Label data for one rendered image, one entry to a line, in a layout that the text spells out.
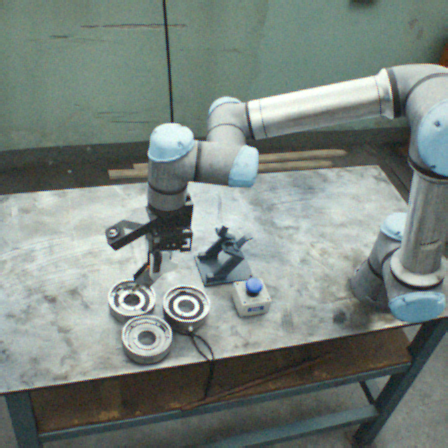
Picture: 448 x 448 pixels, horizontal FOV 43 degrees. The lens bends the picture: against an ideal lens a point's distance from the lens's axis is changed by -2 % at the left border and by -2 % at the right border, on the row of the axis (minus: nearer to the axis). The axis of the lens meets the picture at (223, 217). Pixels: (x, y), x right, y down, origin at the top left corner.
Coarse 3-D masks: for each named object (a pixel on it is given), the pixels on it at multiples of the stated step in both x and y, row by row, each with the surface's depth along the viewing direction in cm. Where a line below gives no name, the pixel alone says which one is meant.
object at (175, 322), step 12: (180, 288) 135; (192, 288) 135; (168, 300) 132; (180, 300) 133; (192, 300) 133; (204, 300) 134; (168, 312) 128; (180, 312) 130; (192, 312) 130; (180, 324) 128; (192, 324) 128
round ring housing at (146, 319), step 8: (136, 320) 126; (144, 320) 127; (152, 320) 127; (160, 320) 126; (128, 328) 125; (144, 328) 125; (160, 328) 127; (168, 328) 125; (136, 336) 124; (144, 336) 127; (152, 336) 126; (160, 336) 124; (168, 336) 125; (128, 344) 122; (136, 344) 122; (152, 344) 123; (168, 344) 122; (128, 352) 121; (136, 352) 119; (160, 352) 120; (136, 360) 121; (144, 360) 120; (152, 360) 121
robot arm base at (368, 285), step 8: (368, 256) 142; (368, 264) 141; (360, 272) 144; (368, 272) 141; (376, 272) 138; (352, 280) 146; (360, 280) 143; (368, 280) 141; (376, 280) 139; (352, 288) 146; (360, 288) 143; (368, 288) 141; (376, 288) 140; (384, 288) 139; (360, 296) 143; (368, 296) 141; (376, 296) 142; (384, 296) 139; (368, 304) 142; (376, 304) 141; (384, 304) 140
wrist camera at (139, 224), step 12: (132, 216) 113; (144, 216) 112; (156, 216) 110; (108, 228) 114; (120, 228) 112; (132, 228) 111; (144, 228) 111; (108, 240) 112; (120, 240) 111; (132, 240) 112
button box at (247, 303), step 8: (232, 288) 138; (240, 288) 136; (264, 288) 137; (232, 296) 139; (240, 296) 134; (248, 296) 134; (256, 296) 134; (264, 296) 135; (240, 304) 133; (248, 304) 132; (256, 304) 133; (264, 304) 134; (240, 312) 134; (248, 312) 134; (256, 312) 135; (264, 312) 136
